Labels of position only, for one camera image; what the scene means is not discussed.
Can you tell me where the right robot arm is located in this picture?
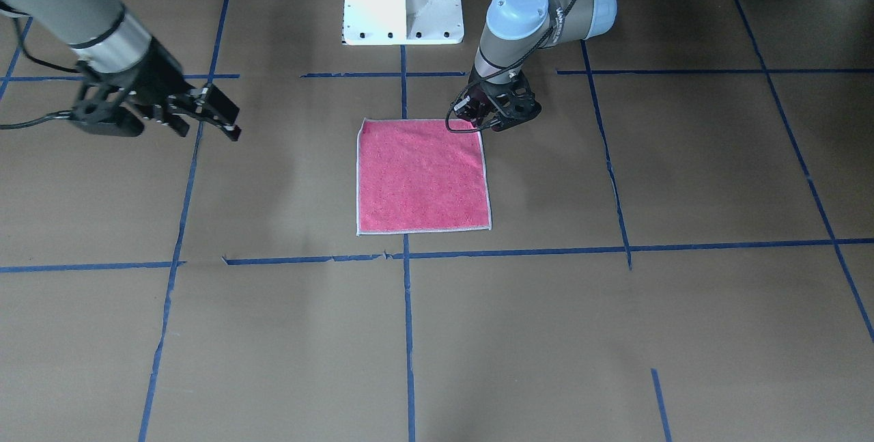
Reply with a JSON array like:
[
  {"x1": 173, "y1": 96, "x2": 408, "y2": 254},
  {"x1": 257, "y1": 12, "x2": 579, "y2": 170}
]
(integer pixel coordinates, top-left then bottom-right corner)
[{"x1": 2, "y1": 0, "x2": 241, "y2": 141}]

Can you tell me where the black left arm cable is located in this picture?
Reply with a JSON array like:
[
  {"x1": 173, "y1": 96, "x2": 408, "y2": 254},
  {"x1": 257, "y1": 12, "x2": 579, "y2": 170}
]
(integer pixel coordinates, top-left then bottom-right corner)
[{"x1": 445, "y1": 0, "x2": 602, "y2": 134}]

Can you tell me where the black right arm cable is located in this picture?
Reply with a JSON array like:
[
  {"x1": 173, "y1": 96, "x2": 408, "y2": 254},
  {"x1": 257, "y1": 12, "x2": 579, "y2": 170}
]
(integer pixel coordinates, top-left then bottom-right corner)
[{"x1": 0, "y1": 5, "x2": 86, "y2": 131}]

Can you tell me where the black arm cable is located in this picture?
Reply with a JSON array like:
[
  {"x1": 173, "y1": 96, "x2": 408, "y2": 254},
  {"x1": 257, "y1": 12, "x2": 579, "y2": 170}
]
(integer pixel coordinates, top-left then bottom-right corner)
[
  {"x1": 0, "y1": 5, "x2": 86, "y2": 131},
  {"x1": 445, "y1": 0, "x2": 602, "y2": 134}
]

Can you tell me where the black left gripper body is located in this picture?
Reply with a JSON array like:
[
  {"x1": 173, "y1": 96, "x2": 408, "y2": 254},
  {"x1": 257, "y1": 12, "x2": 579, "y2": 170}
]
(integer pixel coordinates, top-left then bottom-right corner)
[{"x1": 453, "y1": 72, "x2": 542, "y2": 132}]

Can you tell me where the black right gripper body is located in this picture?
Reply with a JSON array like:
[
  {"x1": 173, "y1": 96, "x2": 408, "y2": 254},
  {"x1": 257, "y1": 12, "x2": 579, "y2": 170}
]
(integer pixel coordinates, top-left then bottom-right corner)
[{"x1": 72, "y1": 38, "x2": 199, "y2": 137}]

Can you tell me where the pink and grey towel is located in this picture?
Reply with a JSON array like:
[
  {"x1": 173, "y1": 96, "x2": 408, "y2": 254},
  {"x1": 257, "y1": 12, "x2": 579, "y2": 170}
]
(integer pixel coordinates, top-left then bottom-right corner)
[{"x1": 356, "y1": 119, "x2": 492, "y2": 236}]

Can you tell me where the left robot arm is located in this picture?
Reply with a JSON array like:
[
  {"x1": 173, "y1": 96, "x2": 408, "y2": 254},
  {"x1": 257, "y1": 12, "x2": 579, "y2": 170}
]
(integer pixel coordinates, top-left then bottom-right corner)
[{"x1": 445, "y1": 0, "x2": 618, "y2": 134}]

